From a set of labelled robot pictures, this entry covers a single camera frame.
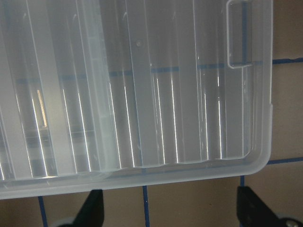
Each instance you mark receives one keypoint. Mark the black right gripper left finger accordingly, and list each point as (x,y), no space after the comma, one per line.
(91,213)

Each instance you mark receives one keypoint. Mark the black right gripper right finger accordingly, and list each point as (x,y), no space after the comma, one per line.
(253,212)

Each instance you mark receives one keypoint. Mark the clear plastic box lid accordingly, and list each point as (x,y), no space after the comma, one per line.
(107,94)

